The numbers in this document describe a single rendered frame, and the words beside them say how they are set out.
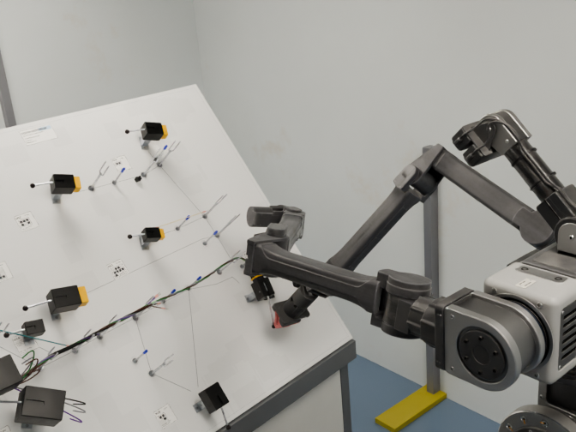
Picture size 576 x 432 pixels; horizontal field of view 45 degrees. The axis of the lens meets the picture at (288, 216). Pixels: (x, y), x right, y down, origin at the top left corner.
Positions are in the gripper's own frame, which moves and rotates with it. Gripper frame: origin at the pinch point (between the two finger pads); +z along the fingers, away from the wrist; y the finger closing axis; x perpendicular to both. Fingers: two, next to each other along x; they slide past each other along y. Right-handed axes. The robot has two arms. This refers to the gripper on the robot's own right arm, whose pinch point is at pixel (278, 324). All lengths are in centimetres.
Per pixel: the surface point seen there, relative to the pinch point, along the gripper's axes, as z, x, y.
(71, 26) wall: 81, -215, -34
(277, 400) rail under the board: 10.7, 18.4, 4.9
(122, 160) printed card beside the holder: -3, -63, 26
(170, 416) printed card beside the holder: 8.9, 12.4, 38.6
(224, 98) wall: 96, -174, -116
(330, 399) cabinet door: 24.9, 21.3, -24.2
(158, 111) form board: -5, -80, 7
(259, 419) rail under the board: 12.4, 21.2, 12.1
